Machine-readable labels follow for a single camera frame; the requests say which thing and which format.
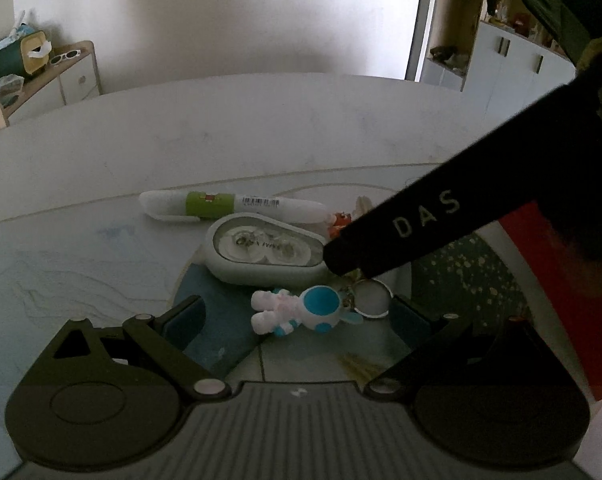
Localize white green glue pen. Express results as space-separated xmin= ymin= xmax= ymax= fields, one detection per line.
xmin=138 ymin=190 xmax=335 ymax=224

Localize red white cardboard box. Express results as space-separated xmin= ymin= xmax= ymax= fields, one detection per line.
xmin=476 ymin=205 xmax=602 ymax=401

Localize white blue astronaut keychain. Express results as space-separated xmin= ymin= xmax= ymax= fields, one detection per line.
xmin=251 ymin=280 xmax=393 ymax=337

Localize white sideboard cabinet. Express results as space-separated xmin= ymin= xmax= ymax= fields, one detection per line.
xmin=4 ymin=40 xmax=102 ymax=126

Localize white sunglasses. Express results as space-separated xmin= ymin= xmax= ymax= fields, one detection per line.
xmin=50 ymin=49 xmax=82 ymax=66

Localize grey correction tape dispenser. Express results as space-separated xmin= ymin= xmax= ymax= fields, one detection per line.
xmin=202 ymin=214 xmax=329 ymax=289

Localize grey shoe cabinet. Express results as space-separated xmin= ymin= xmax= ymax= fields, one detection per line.
xmin=416 ymin=0 xmax=575 ymax=124

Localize clear plastic bag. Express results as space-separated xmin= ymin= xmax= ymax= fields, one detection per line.
xmin=0 ymin=74 xmax=24 ymax=107

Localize orange clownfish toy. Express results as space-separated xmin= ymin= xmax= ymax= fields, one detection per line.
xmin=327 ymin=212 xmax=352 ymax=240

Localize green tissue box holder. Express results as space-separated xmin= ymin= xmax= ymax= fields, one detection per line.
xmin=0 ymin=32 xmax=52 ymax=78

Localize patterned glass table mat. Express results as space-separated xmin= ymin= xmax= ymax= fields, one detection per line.
xmin=0 ymin=161 xmax=532 ymax=386

